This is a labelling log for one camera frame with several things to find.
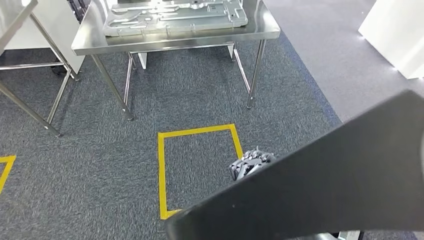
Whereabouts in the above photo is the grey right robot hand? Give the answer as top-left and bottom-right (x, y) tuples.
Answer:
(229, 146), (277, 182)

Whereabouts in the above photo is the black plastic plate frame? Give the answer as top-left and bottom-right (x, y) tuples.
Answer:
(164, 89), (424, 240)

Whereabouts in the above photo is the stainless steel workbench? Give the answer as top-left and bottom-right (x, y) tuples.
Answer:
(71, 0), (282, 122)

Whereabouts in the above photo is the grey stamped metal panel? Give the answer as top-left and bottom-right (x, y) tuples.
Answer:
(102, 0), (249, 37)

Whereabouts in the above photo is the white lit display block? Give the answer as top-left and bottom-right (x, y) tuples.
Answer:
(357, 0), (424, 80)

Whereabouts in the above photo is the white cabinet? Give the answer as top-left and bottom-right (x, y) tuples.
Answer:
(4, 0), (86, 75)

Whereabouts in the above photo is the stainless steel side table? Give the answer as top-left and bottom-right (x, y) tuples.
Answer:
(0, 0), (82, 138)

